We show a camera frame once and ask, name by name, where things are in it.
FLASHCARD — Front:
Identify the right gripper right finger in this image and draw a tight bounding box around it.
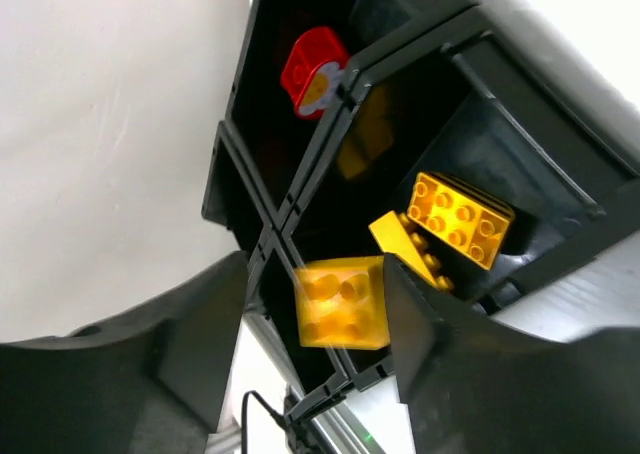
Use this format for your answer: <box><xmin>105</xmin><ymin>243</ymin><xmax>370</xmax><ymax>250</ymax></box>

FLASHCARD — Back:
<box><xmin>383</xmin><ymin>254</ymin><xmax>639</xmax><ymax>453</ymax></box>

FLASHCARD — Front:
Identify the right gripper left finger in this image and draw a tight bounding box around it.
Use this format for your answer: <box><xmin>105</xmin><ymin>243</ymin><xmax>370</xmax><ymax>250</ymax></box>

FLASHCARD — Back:
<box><xmin>1</xmin><ymin>251</ymin><xmax>248</xmax><ymax>453</ymax></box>

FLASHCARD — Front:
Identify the small yellow lego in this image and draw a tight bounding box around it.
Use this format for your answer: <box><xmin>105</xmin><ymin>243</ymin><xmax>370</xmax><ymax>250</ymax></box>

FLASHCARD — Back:
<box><xmin>294</xmin><ymin>256</ymin><xmax>390</xmax><ymax>350</ymax></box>

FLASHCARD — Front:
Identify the yellow lego brick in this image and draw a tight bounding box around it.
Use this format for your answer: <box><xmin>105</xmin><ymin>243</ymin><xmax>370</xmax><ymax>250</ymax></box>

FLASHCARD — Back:
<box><xmin>407</xmin><ymin>172</ymin><xmax>515</xmax><ymax>270</ymax></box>

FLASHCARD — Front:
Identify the orange-yellow lego brick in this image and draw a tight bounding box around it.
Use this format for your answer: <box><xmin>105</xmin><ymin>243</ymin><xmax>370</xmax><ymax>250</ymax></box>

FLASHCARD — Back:
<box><xmin>369</xmin><ymin>211</ymin><xmax>454</xmax><ymax>292</ymax></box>

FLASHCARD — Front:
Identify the red lego with flower print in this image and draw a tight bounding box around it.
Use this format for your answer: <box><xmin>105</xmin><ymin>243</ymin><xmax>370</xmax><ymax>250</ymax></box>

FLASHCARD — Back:
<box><xmin>280</xmin><ymin>26</ymin><xmax>350</xmax><ymax>120</ymax></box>

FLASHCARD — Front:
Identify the black four-compartment tray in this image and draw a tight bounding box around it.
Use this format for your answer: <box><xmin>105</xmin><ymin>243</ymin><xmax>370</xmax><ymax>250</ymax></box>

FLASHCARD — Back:
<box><xmin>202</xmin><ymin>0</ymin><xmax>639</xmax><ymax>418</ymax></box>

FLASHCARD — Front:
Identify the aluminium rail frame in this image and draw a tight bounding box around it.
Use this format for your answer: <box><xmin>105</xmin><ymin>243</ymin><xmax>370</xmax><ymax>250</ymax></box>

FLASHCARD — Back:
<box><xmin>285</xmin><ymin>381</ymin><xmax>384</xmax><ymax>453</ymax></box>

